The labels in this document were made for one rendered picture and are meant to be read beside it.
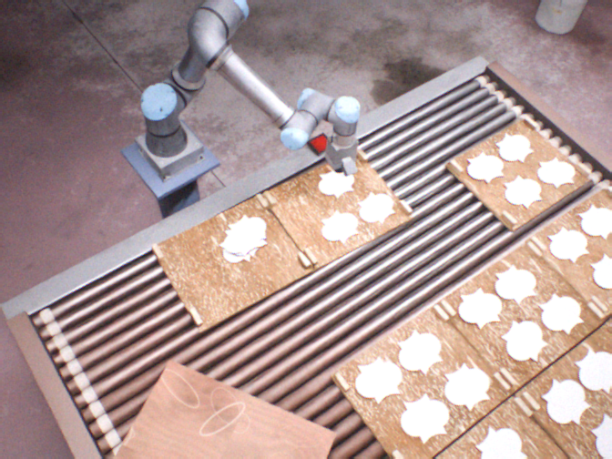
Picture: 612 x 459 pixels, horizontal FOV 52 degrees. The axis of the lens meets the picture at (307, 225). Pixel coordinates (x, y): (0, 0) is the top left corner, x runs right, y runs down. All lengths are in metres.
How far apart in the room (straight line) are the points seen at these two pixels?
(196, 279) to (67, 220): 1.48
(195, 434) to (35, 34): 3.18
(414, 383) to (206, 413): 0.62
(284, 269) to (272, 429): 0.55
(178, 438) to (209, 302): 0.45
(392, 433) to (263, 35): 2.91
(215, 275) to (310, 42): 2.40
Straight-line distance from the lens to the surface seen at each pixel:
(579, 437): 2.05
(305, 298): 2.03
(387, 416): 1.90
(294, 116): 1.89
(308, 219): 2.16
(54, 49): 4.29
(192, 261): 2.08
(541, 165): 2.49
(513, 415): 2.00
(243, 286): 2.03
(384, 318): 2.03
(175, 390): 1.80
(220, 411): 1.77
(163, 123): 2.21
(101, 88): 3.97
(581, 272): 2.29
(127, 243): 2.18
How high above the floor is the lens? 2.74
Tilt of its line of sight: 57 degrees down
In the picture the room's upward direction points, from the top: 5 degrees clockwise
